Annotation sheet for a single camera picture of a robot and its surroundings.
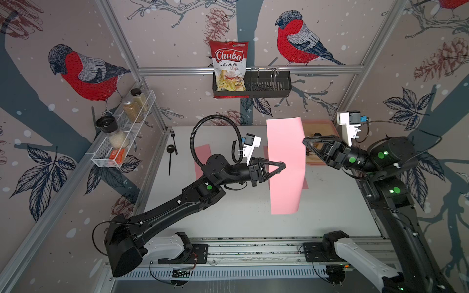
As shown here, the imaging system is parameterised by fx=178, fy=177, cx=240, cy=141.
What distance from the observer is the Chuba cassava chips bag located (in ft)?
2.73

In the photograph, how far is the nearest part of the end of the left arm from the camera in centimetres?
50

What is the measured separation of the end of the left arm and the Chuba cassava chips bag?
1.56 feet

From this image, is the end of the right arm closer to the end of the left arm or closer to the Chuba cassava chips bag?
the end of the left arm
